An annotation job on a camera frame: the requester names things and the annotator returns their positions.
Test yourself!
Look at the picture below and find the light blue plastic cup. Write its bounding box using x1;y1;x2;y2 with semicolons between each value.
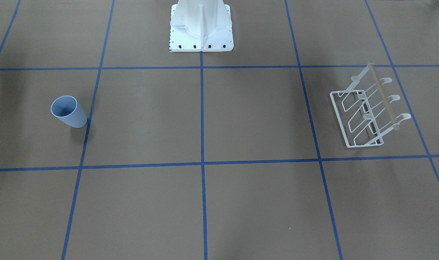
51;95;88;128

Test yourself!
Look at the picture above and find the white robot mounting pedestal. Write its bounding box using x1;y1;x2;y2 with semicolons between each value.
169;0;234;52

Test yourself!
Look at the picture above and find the white wire cup holder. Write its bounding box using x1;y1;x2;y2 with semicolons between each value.
329;61;411;148

